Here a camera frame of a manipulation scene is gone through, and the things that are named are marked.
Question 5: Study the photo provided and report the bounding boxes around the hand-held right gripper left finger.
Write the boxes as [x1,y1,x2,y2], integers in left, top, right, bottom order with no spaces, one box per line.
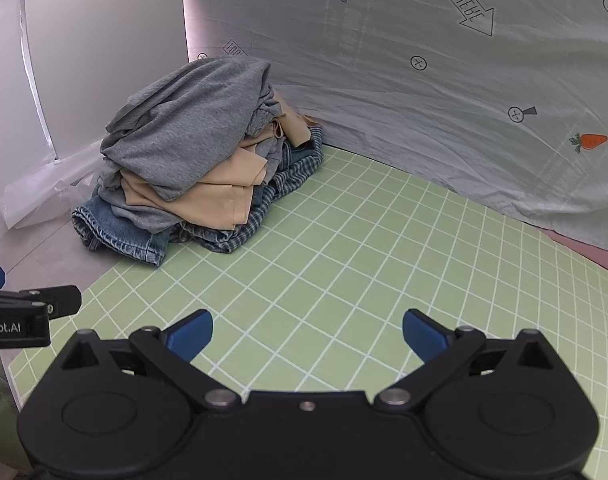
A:
[59,309,242,413]

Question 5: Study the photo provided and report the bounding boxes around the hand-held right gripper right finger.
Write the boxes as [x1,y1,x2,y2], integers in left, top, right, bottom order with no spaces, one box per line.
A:
[374,309,560,413]

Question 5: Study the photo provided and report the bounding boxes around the grey sweatpants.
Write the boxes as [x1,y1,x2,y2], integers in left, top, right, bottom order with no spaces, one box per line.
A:
[100,56,281,202]

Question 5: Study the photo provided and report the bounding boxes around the blue denim jeans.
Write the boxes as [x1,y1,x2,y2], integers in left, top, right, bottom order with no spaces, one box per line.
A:
[72,194,171,267]

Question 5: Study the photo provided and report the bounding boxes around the white plastic sheet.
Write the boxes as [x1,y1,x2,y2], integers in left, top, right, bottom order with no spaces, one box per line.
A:
[0,141,106,231]

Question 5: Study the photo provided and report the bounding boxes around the green grid mat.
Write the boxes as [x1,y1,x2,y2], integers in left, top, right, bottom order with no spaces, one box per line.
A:
[8,144,608,480]

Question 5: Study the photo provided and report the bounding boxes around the grey garment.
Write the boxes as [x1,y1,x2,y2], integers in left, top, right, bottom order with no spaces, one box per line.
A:
[93,180,185,235]

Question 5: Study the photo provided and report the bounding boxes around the beige garment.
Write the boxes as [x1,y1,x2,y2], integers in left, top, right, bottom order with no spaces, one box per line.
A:
[120,109,315,229]

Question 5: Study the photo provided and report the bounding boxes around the blue plaid shirt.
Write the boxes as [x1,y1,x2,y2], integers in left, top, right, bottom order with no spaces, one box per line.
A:
[171,144,327,254]

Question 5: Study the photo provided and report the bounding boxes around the grey printed sheet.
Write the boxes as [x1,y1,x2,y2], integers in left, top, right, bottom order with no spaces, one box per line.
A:
[181,0,608,256]

